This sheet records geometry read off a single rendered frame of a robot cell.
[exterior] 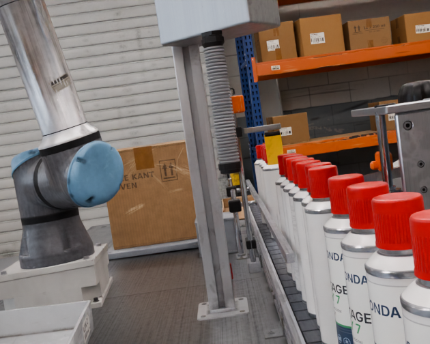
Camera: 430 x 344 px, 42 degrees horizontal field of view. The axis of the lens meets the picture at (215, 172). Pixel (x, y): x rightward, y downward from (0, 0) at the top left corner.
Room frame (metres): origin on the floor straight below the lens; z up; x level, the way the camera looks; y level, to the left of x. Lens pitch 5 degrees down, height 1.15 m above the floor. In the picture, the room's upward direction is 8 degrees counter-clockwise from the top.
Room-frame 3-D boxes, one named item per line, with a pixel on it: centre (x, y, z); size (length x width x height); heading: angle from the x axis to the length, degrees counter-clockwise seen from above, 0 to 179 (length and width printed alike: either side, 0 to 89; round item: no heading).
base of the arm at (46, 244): (1.16, 0.35, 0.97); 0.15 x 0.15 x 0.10
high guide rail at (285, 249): (1.30, -0.09, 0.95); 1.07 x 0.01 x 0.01; 179
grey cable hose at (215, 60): (0.85, -0.02, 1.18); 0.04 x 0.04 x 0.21
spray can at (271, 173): (1.25, -0.13, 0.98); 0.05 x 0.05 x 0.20
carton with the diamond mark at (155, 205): (1.69, 0.19, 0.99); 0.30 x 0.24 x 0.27; 0
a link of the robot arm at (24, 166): (1.16, 0.35, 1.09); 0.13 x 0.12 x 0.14; 47
